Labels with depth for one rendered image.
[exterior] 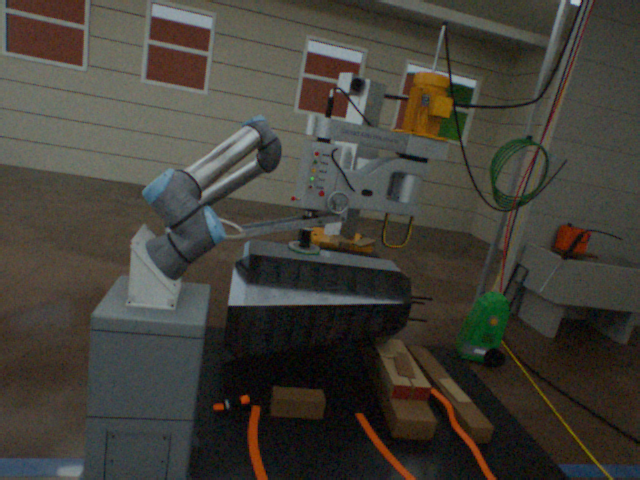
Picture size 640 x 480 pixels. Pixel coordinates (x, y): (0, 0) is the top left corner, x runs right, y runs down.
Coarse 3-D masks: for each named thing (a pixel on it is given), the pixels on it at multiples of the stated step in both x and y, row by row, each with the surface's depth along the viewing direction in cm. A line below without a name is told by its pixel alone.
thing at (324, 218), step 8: (320, 216) 289; (328, 216) 290; (336, 216) 280; (248, 224) 276; (256, 224) 277; (264, 224) 279; (272, 224) 280; (280, 224) 271; (288, 224) 272; (296, 224) 274; (304, 224) 275; (312, 224) 277; (320, 224) 278; (248, 232) 266; (256, 232) 267; (264, 232) 269; (272, 232) 270
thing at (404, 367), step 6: (378, 348) 291; (384, 348) 292; (390, 348) 294; (384, 354) 284; (390, 354) 286; (396, 354) 287; (402, 354) 289; (396, 360) 280; (402, 360) 281; (408, 360) 283; (396, 366) 273; (402, 366) 273; (408, 366) 275; (402, 372) 266; (408, 372) 267; (414, 372) 269; (414, 378) 264
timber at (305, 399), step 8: (272, 392) 246; (280, 392) 244; (288, 392) 245; (296, 392) 246; (304, 392) 248; (312, 392) 249; (320, 392) 251; (272, 400) 240; (280, 400) 238; (288, 400) 239; (296, 400) 240; (304, 400) 241; (312, 400) 242; (320, 400) 243; (272, 408) 239; (280, 408) 240; (288, 408) 240; (296, 408) 241; (304, 408) 242; (312, 408) 243; (320, 408) 243; (288, 416) 242; (296, 416) 243; (304, 416) 243; (312, 416) 244; (320, 416) 245
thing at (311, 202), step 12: (312, 144) 257; (324, 144) 259; (324, 156) 261; (336, 156) 263; (300, 168) 276; (324, 168) 263; (336, 168) 265; (300, 180) 274; (336, 180) 269; (300, 192) 271; (300, 204) 268; (312, 204) 268; (324, 204) 270
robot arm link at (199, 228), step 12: (192, 216) 159; (204, 216) 161; (216, 216) 171; (180, 228) 158; (192, 228) 159; (204, 228) 160; (216, 228) 161; (180, 240) 160; (192, 240) 160; (204, 240) 161; (216, 240) 164; (192, 252) 162; (204, 252) 165
